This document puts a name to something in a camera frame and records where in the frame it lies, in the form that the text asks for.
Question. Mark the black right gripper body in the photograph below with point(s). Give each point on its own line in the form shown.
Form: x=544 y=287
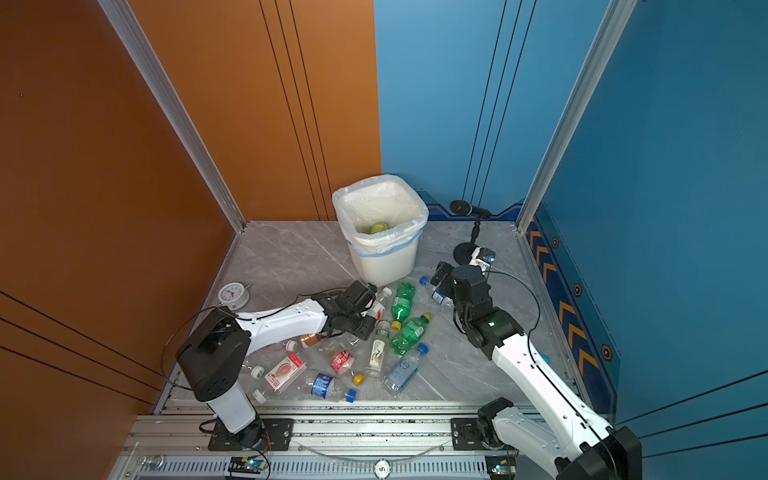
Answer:
x=459 y=305

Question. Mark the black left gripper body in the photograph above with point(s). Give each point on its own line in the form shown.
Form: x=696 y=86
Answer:
x=355 y=322

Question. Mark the clear bottle blue pepsi label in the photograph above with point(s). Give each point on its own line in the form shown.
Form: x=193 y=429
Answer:
x=434 y=293

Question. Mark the green sprite bottle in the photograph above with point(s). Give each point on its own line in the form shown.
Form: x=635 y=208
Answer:
x=410 y=334
x=402 y=305

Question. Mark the yellow green drink bottle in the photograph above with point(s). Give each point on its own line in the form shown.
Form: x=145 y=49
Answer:
x=379 y=227

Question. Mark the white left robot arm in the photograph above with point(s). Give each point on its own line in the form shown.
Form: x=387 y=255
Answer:
x=211 y=356

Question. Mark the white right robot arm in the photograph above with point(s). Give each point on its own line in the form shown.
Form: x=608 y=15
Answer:
x=573 y=441

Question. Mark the white ribbed trash bin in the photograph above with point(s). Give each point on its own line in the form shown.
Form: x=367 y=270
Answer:
x=381 y=270

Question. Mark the white green label tea bottle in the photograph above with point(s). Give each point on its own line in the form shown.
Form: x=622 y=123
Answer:
x=378 y=349

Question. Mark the crushed bottle red label yellow cap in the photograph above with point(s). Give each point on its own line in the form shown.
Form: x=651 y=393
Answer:
x=342 y=363

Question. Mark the brown coffee drink bottle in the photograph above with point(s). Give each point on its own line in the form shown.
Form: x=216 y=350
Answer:
x=309 y=341

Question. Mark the clear water bottle blue cap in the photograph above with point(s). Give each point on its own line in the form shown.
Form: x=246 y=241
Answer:
x=405 y=369

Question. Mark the crushed bottle blue label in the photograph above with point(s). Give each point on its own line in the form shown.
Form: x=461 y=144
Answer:
x=328 y=388

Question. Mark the pink white label bottle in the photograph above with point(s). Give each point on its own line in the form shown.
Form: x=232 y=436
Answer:
x=276 y=380

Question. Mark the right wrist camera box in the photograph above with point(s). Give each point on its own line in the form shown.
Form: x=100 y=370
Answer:
x=483 y=258

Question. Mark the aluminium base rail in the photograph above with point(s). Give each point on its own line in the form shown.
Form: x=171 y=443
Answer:
x=369 y=440

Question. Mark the aluminium frame post right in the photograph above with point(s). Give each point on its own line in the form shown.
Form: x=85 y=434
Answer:
x=610 y=30

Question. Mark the aluminium frame post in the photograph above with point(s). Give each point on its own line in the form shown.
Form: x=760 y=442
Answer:
x=126 y=25
x=610 y=30

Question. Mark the aluminium frame post left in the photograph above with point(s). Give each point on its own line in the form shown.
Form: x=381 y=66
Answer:
x=126 y=25

